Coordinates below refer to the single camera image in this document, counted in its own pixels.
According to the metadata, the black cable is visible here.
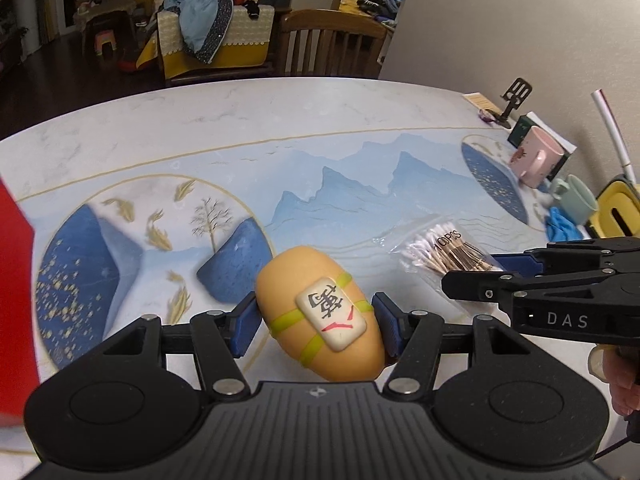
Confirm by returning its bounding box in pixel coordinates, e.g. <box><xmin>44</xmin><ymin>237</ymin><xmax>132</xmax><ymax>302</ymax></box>
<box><xmin>592</xmin><ymin>410</ymin><xmax>640</xmax><ymax>461</ymax></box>

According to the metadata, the yellow paper card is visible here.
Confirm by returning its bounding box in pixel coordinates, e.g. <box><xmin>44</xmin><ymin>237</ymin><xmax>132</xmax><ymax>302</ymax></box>
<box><xmin>462</xmin><ymin>92</ymin><xmax>501</xmax><ymax>111</ymax></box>

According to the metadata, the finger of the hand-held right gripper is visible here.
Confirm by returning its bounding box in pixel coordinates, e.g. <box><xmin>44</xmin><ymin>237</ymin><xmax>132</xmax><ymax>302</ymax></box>
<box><xmin>492</xmin><ymin>238</ymin><xmax>640</xmax><ymax>277</ymax></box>
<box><xmin>441</xmin><ymin>270</ymin><xmax>531</xmax><ymax>307</ymax></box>

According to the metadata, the black phone stand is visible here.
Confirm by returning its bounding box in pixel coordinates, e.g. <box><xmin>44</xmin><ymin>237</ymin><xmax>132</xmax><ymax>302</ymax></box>
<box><xmin>492</xmin><ymin>77</ymin><xmax>534</xmax><ymax>129</ymax></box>

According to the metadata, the white cardboard box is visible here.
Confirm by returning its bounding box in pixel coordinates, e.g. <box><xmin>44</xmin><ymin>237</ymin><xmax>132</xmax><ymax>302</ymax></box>
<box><xmin>0</xmin><ymin>177</ymin><xmax>36</xmax><ymax>431</ymax></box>

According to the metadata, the low coffee table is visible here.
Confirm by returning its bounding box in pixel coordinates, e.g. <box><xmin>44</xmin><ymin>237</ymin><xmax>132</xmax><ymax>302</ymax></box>
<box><xmin>74</xmin><ymin>0</ymin><xmax>140</xmax><ymax>56</ymax></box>

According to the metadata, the pink plastic stool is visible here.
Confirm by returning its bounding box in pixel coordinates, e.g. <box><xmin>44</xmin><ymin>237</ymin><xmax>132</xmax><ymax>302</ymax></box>
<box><xmin>94</xmin><ymin>30</ymin><xmax>119</xmax><ymax>57</ymax></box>

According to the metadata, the dark green box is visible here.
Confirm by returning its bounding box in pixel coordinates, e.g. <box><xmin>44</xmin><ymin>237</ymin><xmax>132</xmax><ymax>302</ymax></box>
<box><xmin>507</xmin><ymin>111</ymin><xmax>577</xmax><ymax>171</ymax></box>

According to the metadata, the wooden dining chair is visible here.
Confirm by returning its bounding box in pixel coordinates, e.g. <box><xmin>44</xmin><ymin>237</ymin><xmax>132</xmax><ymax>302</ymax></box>
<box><xmin>279</xmin><ymin>9</ymin><xmax>390</xmax><ymax>79</ymax></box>

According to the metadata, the pile of blue clothes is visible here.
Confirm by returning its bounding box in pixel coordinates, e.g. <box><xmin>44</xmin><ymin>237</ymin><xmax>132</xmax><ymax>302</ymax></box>
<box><xmin>160</xmin><ymin>0</ymin><xmax>236</xmax><ymax>64</ymax></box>

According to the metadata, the blue printed table mat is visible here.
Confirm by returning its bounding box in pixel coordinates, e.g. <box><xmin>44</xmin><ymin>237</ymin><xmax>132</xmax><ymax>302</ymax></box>
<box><xmin>17</xmin><ymin>125</ymin><xmax>556</xmax><ymax>376</ymax></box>

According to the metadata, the orange squishy toy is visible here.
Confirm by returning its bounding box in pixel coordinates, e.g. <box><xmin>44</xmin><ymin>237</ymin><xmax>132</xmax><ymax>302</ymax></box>
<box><xmin>255</xmin><ymin>245</ymin><xmax>386</xmax><ymax>382</ymax></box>

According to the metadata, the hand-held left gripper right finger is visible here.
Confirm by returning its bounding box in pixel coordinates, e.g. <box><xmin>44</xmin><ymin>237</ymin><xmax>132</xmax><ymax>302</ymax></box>
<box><xmin>371</xmin><ymin>291</ymin><xmax>546</xmax><ymax>397</ymax></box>

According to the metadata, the bed with scattered clothes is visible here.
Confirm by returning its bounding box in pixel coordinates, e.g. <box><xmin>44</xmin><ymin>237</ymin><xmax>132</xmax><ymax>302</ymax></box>
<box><xmin>340</xmin><ymin>0</ymin><xmax>407</xmax><ymax>28</ymax></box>

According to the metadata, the sofa with yellow cover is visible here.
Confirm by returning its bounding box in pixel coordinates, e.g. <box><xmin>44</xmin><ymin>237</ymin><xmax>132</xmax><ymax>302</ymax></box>
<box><xmin>152</xmin><ymin>0</ymin><xmax>296</xmax><ymax>86</ymax></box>

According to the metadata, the bag of cotton swabs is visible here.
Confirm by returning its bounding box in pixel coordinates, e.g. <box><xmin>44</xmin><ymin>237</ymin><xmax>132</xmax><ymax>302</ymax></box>
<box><xmin>387</xmin><ymin>217</ymin><xmax>498</xmax><ymax>283</ymax></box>

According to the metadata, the white plastic tube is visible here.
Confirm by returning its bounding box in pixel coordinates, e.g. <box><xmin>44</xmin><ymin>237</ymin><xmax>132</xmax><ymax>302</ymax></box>
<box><xmin>591</xmin><ymin>90</ymin><xmax>638</xmax><ymax>183</ymax></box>

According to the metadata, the pale green mug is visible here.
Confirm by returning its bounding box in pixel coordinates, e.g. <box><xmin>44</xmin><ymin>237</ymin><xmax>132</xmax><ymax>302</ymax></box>
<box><xmin>549</xmin><ymin>175</ymin><xmax>599</xmax><ymax>226</ymax></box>

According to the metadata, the pink mug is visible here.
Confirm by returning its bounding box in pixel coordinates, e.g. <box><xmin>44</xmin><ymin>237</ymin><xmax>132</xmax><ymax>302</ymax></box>
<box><xmin>509</xmin><ymin>126</ymin><xmax>564</xmax><ymax>189</ymax></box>

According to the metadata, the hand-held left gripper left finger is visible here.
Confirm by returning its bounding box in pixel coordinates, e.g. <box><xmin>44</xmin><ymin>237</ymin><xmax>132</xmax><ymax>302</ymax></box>
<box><xmin>100</xmin><ymin>292</ymin><xmax>261</xmax><ymax>397</ymax></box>

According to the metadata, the blue cloth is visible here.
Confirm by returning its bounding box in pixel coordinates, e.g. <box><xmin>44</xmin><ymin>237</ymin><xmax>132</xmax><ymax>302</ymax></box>
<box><xmin>545</xmin><ymin>206</ymin><xmax>585</xmax><ymax>242</ymax></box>

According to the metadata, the yellow and black container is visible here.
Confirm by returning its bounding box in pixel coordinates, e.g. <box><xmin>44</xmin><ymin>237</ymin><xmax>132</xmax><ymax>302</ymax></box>
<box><xmin>590</xmin><ymin>175</ymin><xmax>640</xmax><ymax>239</ymax></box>

